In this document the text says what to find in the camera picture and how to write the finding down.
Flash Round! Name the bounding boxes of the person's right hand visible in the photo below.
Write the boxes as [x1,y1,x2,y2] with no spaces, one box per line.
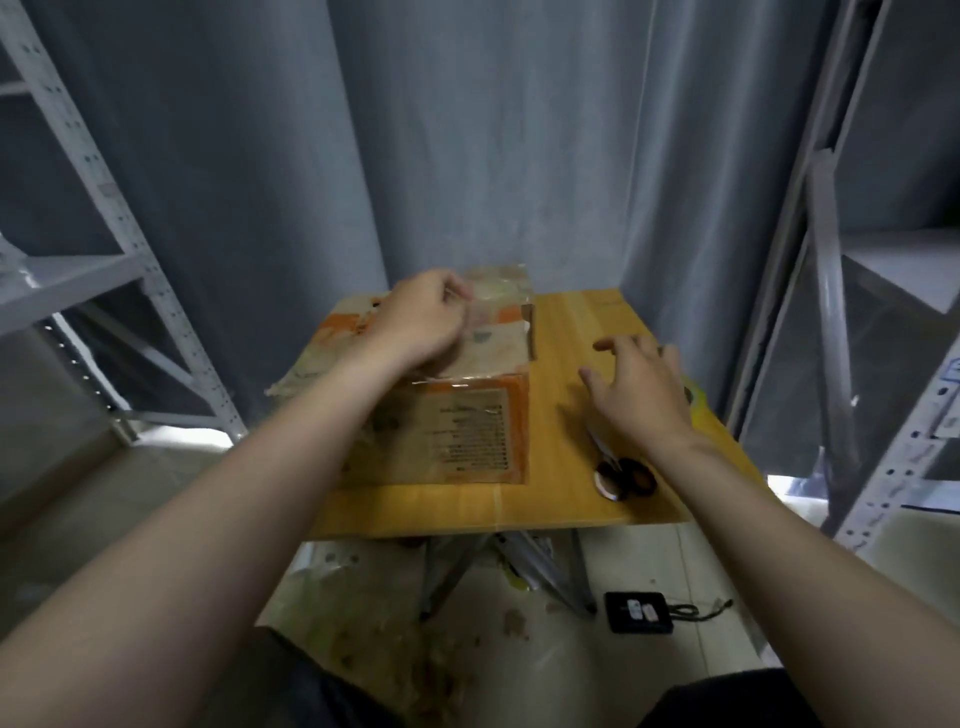
[579,333,699,464]

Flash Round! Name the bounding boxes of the person's left hand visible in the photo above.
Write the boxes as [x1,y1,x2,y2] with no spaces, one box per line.
[360,268,474,372]

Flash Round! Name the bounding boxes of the black-handled scissors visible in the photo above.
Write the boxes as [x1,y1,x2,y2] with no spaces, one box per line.
[582,427,660,503]

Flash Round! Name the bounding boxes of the medium brown cardboard box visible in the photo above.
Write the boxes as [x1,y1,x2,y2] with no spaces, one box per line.
[465,264,536,302]

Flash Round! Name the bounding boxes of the large orange print cardboard box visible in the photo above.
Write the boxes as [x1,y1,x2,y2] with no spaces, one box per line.
[267,291,536,489]

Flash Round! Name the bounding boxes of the person's left forearm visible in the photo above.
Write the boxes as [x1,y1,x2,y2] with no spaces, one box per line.
[0,337,414,728]

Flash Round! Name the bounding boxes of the person's right forearm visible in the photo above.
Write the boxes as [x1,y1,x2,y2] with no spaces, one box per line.
[652,435,960,728]

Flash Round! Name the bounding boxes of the tape scraps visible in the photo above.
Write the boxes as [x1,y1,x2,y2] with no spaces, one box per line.
[292,547,482,722]

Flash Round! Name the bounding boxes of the person's right leg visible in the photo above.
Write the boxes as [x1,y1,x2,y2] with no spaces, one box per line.
[642,667,827,728]

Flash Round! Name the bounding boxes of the yellow wooden table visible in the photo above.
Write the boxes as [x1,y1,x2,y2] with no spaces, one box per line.
[292,288,770,620]

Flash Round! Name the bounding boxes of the grey curtain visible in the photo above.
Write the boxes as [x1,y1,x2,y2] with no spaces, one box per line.
[0,0,960,429]

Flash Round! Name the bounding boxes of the black power adapter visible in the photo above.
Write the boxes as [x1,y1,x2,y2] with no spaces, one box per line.
[603,589,675,636]

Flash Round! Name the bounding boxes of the grey metal shelf unit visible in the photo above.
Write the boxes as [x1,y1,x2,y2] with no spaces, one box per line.
[0,0,249,444]
[720,0,960,554]

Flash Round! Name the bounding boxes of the black adapter cable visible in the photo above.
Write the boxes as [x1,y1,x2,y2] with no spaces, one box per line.
[669,598,737,624]

